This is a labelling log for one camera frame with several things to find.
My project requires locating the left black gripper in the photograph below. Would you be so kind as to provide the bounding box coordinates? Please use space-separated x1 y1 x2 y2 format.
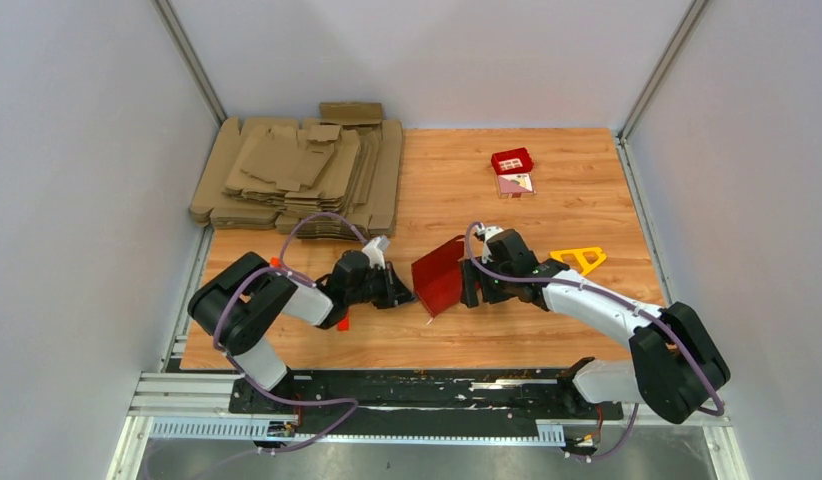
347 261 419 310

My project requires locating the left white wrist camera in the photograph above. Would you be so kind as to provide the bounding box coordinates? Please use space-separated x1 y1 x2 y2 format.
361 235 390 269

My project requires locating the aluminium frame rail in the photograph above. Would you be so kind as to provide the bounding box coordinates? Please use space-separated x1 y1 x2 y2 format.
106 370 750 480

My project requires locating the purple cable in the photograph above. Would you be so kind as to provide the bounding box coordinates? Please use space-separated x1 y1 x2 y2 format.
212 211 379 458
463 221 726 463

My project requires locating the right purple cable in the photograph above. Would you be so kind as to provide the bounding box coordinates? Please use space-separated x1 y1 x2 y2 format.
463 221 726 463

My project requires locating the yellow triangular plastic piece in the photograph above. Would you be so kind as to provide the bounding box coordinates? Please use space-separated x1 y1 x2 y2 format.
549 246 607 276

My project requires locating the red toy brick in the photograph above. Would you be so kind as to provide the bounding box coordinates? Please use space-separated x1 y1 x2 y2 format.
491 147 534 175

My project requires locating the red paper box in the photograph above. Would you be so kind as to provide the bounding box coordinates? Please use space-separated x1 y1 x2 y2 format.
411 235 465 318

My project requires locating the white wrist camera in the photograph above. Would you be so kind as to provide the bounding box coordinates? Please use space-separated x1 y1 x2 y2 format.
474 226 504 243
361 235 390 269

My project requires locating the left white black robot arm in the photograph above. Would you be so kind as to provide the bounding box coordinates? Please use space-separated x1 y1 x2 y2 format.
187 250 415 413

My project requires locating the stack of flat cardboard boxes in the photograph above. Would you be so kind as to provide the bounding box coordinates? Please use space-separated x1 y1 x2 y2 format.
189 102 405 240

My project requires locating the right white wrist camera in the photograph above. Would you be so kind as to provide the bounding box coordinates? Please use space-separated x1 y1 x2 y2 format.
474 226 504 243

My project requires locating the clear card box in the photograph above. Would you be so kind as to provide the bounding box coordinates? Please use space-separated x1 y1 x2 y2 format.
496 173 536 199

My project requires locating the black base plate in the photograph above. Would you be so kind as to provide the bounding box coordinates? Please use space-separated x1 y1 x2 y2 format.
228 368 626 425

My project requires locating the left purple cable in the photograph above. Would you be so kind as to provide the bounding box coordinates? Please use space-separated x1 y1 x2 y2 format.
212 211 379 458

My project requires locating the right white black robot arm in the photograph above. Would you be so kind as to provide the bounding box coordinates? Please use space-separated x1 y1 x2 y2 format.
460 222 731 424

